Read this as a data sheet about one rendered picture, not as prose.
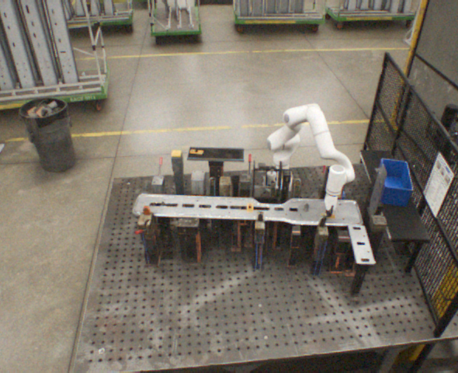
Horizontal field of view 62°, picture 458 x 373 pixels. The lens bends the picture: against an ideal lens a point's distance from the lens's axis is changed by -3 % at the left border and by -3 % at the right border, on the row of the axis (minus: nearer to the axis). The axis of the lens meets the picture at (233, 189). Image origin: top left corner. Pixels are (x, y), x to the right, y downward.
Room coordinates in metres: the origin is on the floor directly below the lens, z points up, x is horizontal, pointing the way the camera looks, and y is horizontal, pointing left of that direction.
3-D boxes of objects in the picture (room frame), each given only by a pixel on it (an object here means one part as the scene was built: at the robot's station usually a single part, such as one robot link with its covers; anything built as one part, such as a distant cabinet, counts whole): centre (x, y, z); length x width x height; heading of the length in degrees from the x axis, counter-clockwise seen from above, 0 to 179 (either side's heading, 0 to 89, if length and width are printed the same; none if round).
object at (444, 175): (1.63, -1.11, 1.30); 0.23 x 0.02 x 0.31; 177
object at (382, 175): (1.73, -0.83, 1.17); 0.12 x 0.01 x 0.34; 177
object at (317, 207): (1.77, -0.08, 1.00); 1.38 x 0.22 x 0.02; 87
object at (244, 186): (1.98, -0.08, 0.89); 0.13 x 0.11 x 0.38; 177
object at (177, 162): (2.14, 0.37, 0.92); 0.08 x 0.08 x 0.44; 87
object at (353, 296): (1.37, -0.70, 0.84); 0.11 x 0.06 x 0.29; 177
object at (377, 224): (1.61, -0.83, 0.88); 0.08 x 0.08 x 0.36; 87
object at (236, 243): (1.78, -0.02, 0.84); 0.17 x 0.06 x 0.29; 177
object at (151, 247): (1.62, 0.49, 0.88); 0.15 x 0.11 x 0.36; 177
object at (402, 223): (1.93, -1.01, 1.02); 0.90 x 0.22 x 0.03; 177
